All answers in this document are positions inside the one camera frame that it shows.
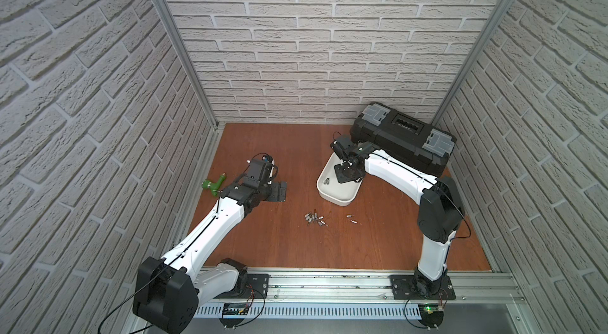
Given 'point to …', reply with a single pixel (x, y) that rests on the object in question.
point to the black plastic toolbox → (405, 138)
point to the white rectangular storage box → (339, 193)
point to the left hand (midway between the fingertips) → (275, 182)
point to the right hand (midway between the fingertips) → (348, 175)
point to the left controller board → (233, 309)
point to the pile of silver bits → (309, 217)
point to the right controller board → (431, 315)
